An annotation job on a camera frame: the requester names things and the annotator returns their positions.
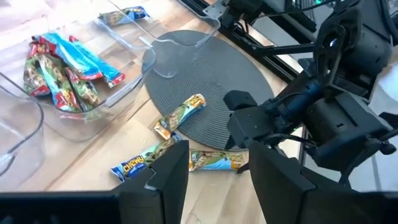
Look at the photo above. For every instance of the clear plastic bin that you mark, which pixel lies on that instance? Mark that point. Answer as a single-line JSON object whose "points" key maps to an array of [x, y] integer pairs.
{"points": [[174, 31], [18, 149], [130, 84]]}

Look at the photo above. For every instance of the round grey woven placemat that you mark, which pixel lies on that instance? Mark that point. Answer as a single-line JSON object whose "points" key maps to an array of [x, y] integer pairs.
{"points": [[211, 77]]}

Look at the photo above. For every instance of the orange Chewy granola bar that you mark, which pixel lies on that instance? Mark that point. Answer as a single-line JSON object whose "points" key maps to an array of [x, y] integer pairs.
{"points": [[180, 115], [214, 160]]}

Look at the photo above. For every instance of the black camera on bracket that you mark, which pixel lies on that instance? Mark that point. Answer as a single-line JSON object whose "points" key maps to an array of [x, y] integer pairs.
{"points": [[245, 7]]}

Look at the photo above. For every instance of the black frame strut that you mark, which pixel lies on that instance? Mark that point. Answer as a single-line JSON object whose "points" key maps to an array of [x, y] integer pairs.
{"points": [[286, 49]]}

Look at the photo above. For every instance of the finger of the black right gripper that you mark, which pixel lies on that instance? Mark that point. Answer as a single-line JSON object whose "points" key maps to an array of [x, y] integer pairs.
{"points": [[231, 142], [244, 168]]}

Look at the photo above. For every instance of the dark blue Chewy granola bar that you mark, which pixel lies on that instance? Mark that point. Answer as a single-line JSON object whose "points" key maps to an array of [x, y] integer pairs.
{"points": [[124, 15], [140, 161]]}

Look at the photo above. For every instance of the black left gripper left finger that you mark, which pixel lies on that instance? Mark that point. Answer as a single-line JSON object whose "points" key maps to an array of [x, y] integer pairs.
{"points": [[161, 193]]}

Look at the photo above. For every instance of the grey metal bracket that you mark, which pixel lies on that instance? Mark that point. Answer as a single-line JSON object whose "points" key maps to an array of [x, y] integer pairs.
{"points": [[214, 9]]}

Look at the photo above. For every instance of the black table frame rail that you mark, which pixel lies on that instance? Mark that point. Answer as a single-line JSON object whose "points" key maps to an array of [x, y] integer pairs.
{"points": [[236, 34]]}

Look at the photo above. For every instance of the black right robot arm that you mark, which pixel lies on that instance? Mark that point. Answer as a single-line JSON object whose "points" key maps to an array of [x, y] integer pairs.
{"points": [[342, 124]]}

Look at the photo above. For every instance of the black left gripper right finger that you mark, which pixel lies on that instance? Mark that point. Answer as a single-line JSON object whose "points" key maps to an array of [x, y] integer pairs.
{"points": [[280, 193]]}

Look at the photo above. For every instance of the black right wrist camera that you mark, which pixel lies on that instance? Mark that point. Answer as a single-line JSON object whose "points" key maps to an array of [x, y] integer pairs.
{"points": [[239, 99]]}

